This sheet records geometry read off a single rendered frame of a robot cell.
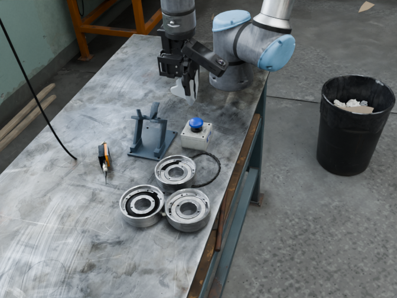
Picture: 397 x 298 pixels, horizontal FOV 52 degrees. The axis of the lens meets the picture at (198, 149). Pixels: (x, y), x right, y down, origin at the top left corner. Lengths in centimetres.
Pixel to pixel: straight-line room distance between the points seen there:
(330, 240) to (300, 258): 17
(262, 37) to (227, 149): 33
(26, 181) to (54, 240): 23
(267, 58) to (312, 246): 101
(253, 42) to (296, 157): 120
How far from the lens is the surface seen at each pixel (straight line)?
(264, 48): 121
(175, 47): 100
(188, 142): 113
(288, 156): 232
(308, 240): 196
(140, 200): 100
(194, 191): 98
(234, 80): 135
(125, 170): 111
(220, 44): 131
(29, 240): 103
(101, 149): 113
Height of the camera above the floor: 155
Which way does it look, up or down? 41 degrees down
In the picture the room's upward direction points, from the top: 4 degrees counter-clockwise
